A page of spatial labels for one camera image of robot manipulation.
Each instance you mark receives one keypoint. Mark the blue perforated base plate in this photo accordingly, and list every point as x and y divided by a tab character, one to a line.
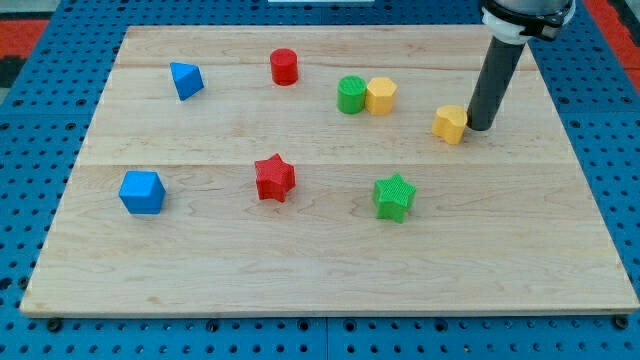
49	107

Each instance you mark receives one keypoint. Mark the green cylinder block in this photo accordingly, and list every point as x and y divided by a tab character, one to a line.
351	94

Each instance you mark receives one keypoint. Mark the wooden board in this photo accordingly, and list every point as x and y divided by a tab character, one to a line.
503	223

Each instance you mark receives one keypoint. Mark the red cylinder block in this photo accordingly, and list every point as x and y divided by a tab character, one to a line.
284	66

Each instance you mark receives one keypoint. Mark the blue hexagon block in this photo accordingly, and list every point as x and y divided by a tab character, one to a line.
142	192

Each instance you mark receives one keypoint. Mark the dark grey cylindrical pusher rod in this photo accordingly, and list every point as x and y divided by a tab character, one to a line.
494	78

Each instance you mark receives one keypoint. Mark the yellow hexagon block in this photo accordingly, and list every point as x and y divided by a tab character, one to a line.
380	95

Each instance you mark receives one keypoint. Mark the red star block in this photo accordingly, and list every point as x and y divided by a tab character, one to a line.
274	178

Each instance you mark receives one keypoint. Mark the green star block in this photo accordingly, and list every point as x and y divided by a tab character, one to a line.
393	198

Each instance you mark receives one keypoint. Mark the blue triangle block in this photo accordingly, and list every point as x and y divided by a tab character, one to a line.
187	79

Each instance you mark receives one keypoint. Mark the robot wrist flange white black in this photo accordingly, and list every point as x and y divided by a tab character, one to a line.
516	21

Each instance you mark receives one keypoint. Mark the yellow heart block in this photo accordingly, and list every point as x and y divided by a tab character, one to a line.
449	123

